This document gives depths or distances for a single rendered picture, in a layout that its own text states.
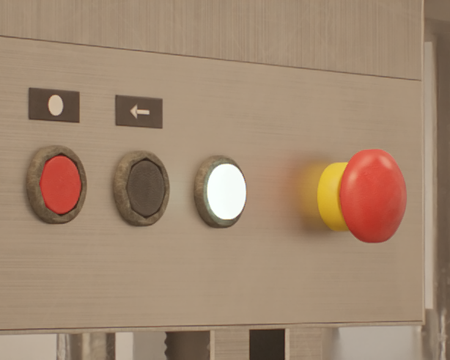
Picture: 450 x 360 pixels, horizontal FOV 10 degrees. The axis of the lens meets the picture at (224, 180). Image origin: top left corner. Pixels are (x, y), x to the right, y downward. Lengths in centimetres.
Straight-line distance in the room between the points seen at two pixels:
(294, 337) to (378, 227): 25
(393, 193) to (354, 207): 2
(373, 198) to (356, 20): 9
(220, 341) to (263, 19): 25
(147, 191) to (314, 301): 12
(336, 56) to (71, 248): 19
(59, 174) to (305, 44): 17
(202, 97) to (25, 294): 13
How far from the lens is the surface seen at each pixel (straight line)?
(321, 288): 107
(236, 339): 126
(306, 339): 131
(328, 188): 106
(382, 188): 106
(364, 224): 106
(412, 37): 113
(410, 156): 112
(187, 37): 101
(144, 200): 98
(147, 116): 98
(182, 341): 113
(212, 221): 101
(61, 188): 94
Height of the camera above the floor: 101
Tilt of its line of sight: 2 degrees up
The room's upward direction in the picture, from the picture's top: straight up
